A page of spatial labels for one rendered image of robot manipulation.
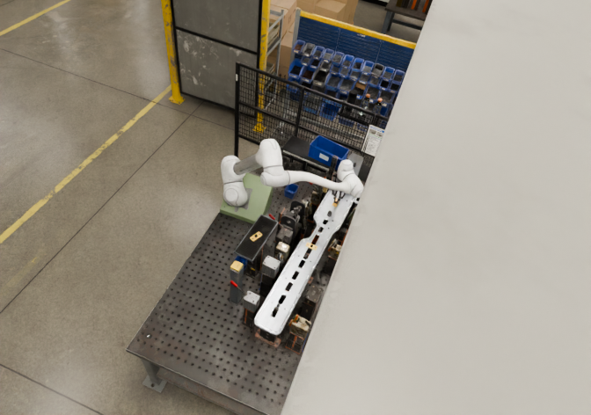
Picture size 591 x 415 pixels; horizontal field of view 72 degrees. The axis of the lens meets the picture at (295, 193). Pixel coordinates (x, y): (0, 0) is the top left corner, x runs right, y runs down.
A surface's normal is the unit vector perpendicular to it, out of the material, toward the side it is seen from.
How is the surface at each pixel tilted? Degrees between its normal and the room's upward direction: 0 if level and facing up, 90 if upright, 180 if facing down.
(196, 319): 0
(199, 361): 0
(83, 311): 0
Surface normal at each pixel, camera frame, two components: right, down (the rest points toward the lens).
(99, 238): 0.12, -0.66
